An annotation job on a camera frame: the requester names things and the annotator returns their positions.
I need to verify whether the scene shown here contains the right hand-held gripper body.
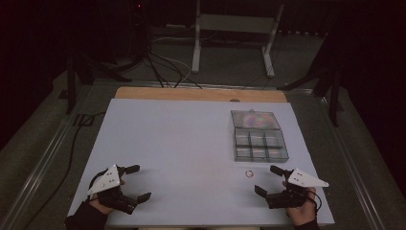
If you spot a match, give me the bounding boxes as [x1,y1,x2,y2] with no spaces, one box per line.
[265,168,330,210]

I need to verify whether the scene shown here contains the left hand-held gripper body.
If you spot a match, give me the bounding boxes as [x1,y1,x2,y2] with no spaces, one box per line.
[87,164,139,216]

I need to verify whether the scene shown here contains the clear plastic compartment box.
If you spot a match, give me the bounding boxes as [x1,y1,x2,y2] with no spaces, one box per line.
[230,109,290,163]

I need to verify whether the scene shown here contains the person's left hand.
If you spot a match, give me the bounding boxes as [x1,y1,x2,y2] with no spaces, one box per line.
[88,195,115,216]

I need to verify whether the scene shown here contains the person's right hand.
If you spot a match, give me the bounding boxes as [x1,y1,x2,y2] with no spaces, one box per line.
[285,187,319,226]

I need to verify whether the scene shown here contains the white table mat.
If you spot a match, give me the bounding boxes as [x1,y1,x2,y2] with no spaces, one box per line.
[67,98,335,228]

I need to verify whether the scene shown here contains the black metal stand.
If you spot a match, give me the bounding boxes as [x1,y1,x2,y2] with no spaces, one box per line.
[64,52,132,115]
[277,61,345,127]

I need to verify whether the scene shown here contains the white metal stand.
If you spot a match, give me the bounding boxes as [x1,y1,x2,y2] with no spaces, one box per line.
[191,0,285,79]

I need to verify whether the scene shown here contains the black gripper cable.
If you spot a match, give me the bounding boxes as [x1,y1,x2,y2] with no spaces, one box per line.
[306,189,324,213]

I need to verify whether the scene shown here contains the black floor cable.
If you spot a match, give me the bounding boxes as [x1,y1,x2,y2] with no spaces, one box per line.
[28,110,107,224]

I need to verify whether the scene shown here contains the metal floor rail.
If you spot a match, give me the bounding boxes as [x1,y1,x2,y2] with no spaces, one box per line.
[314,94,395,230]
[0,83,96,230]

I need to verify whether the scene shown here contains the bundle of black cables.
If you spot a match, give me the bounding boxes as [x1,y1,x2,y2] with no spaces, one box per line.
[143,44,203,89]

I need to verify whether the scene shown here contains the white cable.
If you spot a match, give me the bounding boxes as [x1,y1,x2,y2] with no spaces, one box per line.
[151,35,192,88]

